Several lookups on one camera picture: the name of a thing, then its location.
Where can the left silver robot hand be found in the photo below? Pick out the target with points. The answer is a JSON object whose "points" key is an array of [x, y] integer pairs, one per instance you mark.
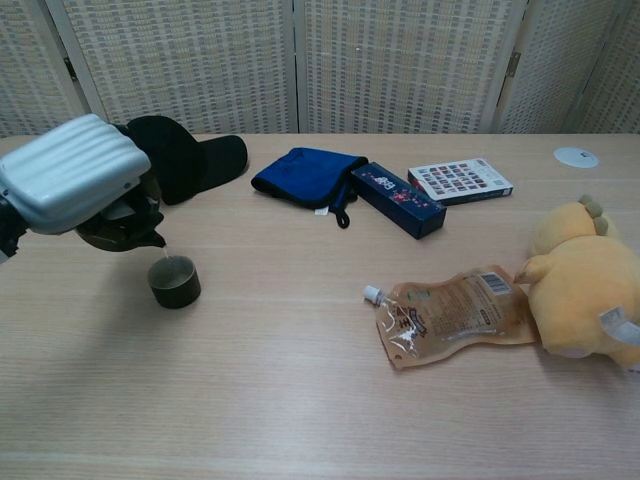
{"points": [[70, 170]]}

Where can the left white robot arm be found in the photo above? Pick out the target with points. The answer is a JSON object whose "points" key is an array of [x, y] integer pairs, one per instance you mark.
{"points": [[10, 235]]}

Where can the dark green ceramic cup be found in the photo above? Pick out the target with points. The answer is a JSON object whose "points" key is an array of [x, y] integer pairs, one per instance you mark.
{"points": [[175, 296]]}

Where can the black baseball cap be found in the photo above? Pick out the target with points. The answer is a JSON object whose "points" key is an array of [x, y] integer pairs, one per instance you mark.
{"points": [[205, 165]]}

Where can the woven folding screen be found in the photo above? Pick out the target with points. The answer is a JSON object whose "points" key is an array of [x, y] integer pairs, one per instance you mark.
{"points": [[200, 60]]}

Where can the blue cloth with black trim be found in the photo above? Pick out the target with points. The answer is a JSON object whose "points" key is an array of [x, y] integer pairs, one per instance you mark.
{"points": [[300, 175]]}

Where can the dark blue long carton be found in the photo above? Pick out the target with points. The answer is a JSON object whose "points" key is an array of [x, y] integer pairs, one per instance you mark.
{"points": [[400, 202]]}

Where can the white box with picture grid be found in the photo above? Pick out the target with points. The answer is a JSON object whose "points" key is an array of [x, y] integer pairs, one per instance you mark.
{"points": [[457, 179]]}

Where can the brown spout pouch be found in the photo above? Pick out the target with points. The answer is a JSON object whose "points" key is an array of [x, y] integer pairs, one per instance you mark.
{"points": [[445, 320]]}

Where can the yellow plush toy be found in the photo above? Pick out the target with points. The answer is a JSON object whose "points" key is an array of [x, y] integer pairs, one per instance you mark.
{"points": [[575, 295]]}

